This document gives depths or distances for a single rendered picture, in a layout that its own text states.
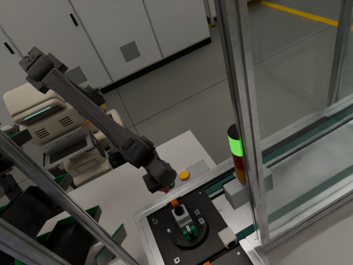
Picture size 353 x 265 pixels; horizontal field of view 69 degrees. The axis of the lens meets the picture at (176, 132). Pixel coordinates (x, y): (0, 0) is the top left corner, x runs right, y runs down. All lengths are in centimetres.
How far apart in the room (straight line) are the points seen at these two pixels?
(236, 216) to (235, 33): 74
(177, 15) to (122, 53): 91
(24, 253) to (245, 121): 39
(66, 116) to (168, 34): 271
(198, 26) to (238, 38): 362
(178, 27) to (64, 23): 146
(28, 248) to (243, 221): 73
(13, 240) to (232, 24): 39
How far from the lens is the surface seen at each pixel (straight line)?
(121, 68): 379
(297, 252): 101
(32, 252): 42
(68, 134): 138
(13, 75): 378
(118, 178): 135
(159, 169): 73
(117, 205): 126
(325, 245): 103
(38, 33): 358
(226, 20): 37
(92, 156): 152
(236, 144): 54
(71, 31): 357
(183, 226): 86
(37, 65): 89
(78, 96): 81
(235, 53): 39
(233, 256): 89
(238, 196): 68
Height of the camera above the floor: 180
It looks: 41 degrees down
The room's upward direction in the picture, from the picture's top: 22 degrees counter-clockwise
